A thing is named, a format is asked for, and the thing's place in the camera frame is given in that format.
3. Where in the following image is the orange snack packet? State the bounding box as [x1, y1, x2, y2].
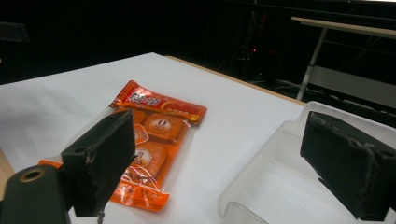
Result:
[37, 79, 208, 213]

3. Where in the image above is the white-legged table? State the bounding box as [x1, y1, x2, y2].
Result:
[290, 16, 396, 110]

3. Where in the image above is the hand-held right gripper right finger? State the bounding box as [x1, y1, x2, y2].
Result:
[300, 110, 396, 222]

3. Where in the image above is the clear plastic container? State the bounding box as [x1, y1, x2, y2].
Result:
[217, 100, 396, 224]

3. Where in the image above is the dark monitor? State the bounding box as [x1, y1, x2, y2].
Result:
[0, 21, 31, 43]

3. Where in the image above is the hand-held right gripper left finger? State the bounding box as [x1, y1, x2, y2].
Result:
[0, 109, 137, 224]

